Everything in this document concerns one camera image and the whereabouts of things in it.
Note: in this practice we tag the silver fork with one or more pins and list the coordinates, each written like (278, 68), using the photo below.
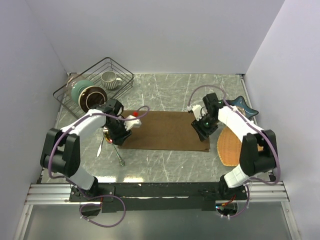
(104, 132)

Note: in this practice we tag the brown ceramic bowl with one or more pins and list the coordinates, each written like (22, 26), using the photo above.
(92, 96)

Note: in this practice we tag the orange woven placemat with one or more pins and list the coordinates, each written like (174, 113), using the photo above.
(229, 148)

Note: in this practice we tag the striped ceramic mug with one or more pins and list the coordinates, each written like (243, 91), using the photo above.
(110, 80)

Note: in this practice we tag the clear glass jar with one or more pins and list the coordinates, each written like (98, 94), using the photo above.
(71, 81)

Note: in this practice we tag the iridescent spoon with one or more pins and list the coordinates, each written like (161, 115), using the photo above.
(109, 141)

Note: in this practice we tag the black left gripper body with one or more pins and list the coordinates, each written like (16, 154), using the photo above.
(117, 130)

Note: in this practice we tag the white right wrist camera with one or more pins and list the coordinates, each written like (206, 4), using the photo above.
(198, 111)

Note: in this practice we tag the blue star-shaped dish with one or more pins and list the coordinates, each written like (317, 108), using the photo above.
(242, 106)

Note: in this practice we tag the green ceramic bowl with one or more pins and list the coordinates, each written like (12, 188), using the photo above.
(78, 88)

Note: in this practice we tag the brown cloth napkin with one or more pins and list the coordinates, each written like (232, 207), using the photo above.
(166, 130)

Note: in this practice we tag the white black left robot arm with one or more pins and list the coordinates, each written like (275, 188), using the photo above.
(61, 154)

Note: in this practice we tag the black wire dish rack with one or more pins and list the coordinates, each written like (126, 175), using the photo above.
(93, 74)

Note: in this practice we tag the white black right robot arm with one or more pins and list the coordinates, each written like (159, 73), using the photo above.
(257, 147)

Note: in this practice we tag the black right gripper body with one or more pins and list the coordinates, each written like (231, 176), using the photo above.
(208, 125)

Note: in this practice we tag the aluminium frame rail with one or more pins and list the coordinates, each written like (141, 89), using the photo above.
(57, 194)

